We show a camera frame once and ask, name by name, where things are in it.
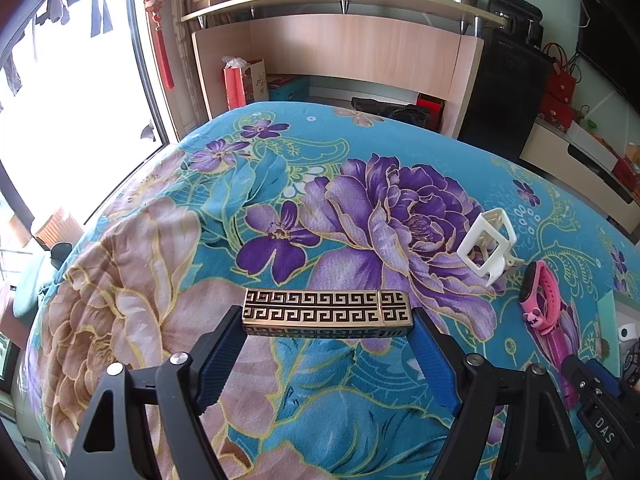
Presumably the white round camera gadget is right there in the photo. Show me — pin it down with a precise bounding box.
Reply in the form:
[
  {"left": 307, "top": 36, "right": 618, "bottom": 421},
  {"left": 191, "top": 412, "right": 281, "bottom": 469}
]
[{"left": 617, "top": 323, "right": 639, "bottom": 344}]

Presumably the purple comb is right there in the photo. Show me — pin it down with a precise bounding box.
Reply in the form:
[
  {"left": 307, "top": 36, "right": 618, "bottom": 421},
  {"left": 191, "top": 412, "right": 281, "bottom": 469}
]
[{"left": 527, "top": 300, "right": 580, "bottom": 410}]

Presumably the gold greek-pattern harmonica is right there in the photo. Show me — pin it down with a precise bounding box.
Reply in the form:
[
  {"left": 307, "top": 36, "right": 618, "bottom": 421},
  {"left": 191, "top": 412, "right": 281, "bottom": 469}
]
[{"left": 242, "top": 288, "right": 413, "bottom": 339}]

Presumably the white plastic clip holder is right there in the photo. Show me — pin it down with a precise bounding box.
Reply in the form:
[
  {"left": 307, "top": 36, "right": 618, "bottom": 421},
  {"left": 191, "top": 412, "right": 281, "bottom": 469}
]
[{"left": 457, "top": 208, "right": 524, "bottom": 287}]

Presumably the pink smart watch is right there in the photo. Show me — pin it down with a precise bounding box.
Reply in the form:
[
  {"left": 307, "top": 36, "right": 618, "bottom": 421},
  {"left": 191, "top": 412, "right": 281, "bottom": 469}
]
[{"left": 518, "top": 259, "right": 561, "bottom": 335}]

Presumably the teal shallow cardboard tray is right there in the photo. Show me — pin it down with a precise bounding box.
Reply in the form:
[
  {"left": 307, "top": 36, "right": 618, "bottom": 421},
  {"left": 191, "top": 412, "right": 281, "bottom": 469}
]
[{"left": 597, "top": 290, "right": 639, "bottom": 377}]

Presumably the white tv console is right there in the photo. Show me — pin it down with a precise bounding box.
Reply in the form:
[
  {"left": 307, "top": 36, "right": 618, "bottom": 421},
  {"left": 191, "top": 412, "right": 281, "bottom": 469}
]
[{"left": 520, "top": 122, "right": 639, "bottom": 235}]

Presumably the floral blue tablecloth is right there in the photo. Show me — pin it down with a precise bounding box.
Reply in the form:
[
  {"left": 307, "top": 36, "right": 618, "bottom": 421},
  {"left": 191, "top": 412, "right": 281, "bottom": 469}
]
[{"left": 24, "top": 102, "right": 639, "bottom": 479}]

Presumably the white flat box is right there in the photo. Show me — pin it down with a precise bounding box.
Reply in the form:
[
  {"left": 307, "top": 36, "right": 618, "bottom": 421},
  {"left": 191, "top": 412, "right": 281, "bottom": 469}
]
[{"left": 566, "top": 122, "right": 618, "bottom": 172}]

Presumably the red gift box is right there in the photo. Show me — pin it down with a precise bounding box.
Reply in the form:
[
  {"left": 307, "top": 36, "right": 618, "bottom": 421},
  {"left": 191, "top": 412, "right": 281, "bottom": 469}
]
[{"left": 538, "top": 93, "right": 576, "bottom": 132}]

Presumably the beige curtain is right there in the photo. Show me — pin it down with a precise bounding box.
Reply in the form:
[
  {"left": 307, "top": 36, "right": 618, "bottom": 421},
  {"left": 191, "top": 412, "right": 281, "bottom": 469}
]
[{"left": 169, "top": 0, "right": 207, "bottom": 126}]

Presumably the black fridge cabinet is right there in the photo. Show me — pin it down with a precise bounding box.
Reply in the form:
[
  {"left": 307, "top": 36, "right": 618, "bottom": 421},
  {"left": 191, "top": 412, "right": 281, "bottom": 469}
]
[{"left": 458, "top": 29, "right": 551, "bottom": 162}]

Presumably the red handbag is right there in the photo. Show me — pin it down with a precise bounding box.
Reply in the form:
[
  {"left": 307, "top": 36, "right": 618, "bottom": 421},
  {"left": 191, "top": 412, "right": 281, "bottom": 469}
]
[{"left": 542, "top": 42, "right": 577, "bottom": 105}]

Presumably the red gift bag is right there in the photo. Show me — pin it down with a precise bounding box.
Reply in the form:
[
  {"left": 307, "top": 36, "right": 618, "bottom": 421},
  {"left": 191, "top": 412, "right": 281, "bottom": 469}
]
[{"left": 222, "top": 56, "right": 254, "bottom": 110}]

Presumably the black television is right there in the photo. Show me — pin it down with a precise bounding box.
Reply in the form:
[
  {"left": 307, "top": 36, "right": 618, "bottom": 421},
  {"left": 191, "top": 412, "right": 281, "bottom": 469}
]
[{"left": 576, "top": 0, "right": 639, "bottom": 113}]

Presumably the wooden sideboard with shelf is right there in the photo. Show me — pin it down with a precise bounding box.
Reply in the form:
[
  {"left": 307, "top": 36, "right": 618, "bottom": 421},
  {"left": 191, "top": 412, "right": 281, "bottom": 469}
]
[{"left": 183, "top": 0, "right": 508, "bottom": 138}]

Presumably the red chinese knot decoration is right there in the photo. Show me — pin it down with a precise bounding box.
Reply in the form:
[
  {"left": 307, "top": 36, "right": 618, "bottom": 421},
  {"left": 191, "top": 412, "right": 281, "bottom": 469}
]
[{"left": 143, "top": 0, "right": 175, "bottom": 90}]

